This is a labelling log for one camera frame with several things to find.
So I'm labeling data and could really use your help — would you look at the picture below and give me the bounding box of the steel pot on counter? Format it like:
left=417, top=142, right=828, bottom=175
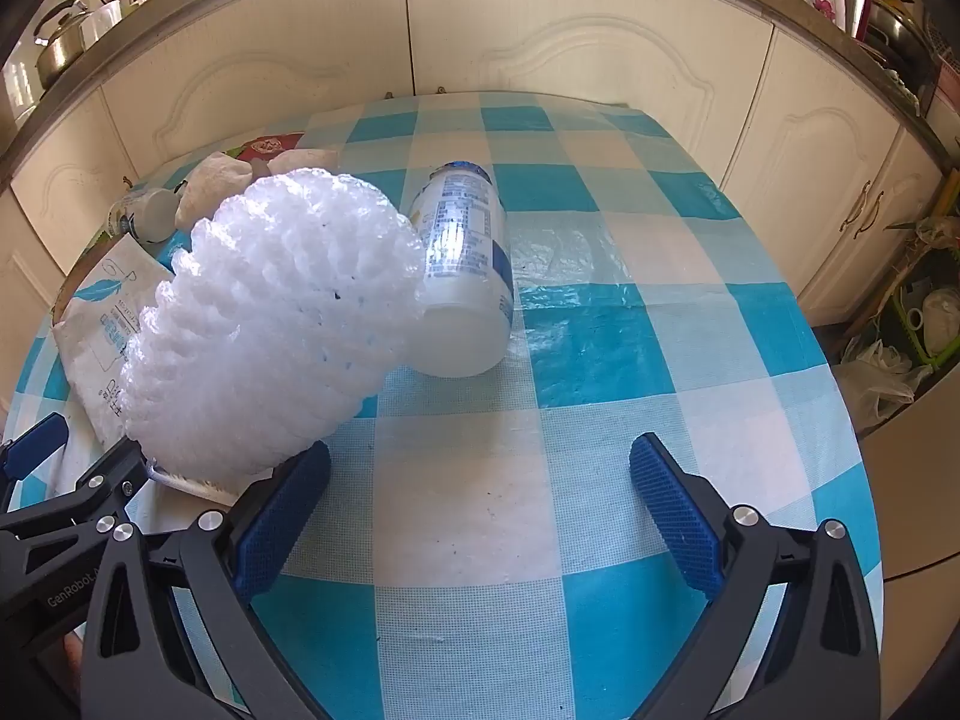
left=34, top=0, right=92, bottom=87

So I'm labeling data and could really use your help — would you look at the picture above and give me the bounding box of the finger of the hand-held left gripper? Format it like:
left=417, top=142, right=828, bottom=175
left=0, top=439, right=152, bottom=542
left=0, top=412, right=71, bottom=483

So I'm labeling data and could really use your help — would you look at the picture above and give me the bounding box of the white paper bag feather print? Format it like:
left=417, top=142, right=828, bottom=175
left=51, top=235, right=252, bottom=503

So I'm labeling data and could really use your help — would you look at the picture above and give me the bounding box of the cream kitchen cabinet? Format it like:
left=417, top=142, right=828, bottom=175
left=0, top=0, right=946, bottom=466

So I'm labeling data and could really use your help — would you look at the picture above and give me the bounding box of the white foam fruit net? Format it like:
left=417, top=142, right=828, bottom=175
left=118, top=165, right=427, bottom=486

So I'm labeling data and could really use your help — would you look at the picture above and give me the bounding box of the small clear plastic bottle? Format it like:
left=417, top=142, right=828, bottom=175
left=107, top=187, right=181, bottom=245

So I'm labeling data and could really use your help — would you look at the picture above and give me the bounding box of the green dish rack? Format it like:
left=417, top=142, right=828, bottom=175
left=877, top=236, right=960, bottom=391

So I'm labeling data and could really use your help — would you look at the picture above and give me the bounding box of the white mug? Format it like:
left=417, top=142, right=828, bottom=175
left=79, top=0, right=125, bottom=46

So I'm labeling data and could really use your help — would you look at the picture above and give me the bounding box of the blue checkered tablecloth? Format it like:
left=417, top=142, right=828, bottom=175
left=0, top=90, right=886, bottom=720

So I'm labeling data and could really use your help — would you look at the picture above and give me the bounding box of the white plastic bottle blue label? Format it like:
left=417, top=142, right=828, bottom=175
left=407, top=160, right=516, bottom=380

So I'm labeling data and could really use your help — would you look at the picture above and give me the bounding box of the white plastic bag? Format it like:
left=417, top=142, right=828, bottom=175
left=834, top=337, right=931, bottom=436

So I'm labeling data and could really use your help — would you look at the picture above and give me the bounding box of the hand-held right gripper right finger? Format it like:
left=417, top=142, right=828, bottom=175
left=628, top=431, right=884, bottom=720

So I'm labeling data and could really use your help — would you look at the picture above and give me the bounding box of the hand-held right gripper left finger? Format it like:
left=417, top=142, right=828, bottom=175
left=81, top=441, right=332, bottom=720

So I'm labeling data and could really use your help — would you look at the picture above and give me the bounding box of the grey kitchen countertop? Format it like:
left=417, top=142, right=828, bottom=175
left=0, top=0, right=960, bottom=173

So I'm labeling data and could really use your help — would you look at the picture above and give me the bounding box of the brass cabinet handle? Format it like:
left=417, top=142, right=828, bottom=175
left=840, top=181, right=886, bottom=233

